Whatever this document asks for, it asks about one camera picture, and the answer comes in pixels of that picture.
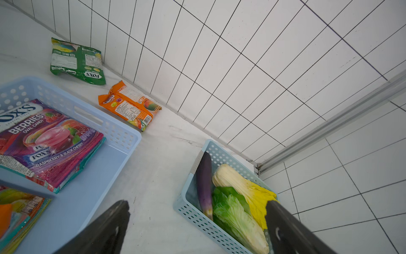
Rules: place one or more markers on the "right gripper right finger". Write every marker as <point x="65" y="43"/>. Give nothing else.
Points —
<point x="288" y="235"/>

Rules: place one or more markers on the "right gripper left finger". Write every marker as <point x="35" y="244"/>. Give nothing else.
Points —
<point x="105" y="235"/>

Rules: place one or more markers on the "teal candy bag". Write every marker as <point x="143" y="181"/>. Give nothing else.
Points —
<point x="79" y="167"/>

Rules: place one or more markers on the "lemon blackcurrant Fox's candy bag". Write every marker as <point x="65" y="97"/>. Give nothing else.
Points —
<point x="20" y="211"/>

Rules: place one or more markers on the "purple Fox's berries candy bag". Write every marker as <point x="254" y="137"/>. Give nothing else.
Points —
<point x="43" y="144"/>

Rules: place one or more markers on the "orange candy bag back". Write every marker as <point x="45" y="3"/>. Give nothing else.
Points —
<point x="127" y="103"/>

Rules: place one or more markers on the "green Fox's candy bag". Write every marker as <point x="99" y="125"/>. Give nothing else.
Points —
<point x="82" y="62"/>

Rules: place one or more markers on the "large light blue basket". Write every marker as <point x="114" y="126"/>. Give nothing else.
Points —
<point x="70" y="210"/>

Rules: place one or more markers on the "small teal vegetable basket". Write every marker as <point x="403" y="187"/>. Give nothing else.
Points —
<point x="188" y="206"/>

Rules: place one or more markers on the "green toy cabbage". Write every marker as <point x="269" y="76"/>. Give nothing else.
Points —
<point x="231" y="212"/>

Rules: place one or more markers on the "yellow toy cabbage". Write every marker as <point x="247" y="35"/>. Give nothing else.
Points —
<point x="256" y="196"/>

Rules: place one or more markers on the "purple toy eggplant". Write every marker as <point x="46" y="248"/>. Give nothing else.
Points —
<point x="203" y="181"/>

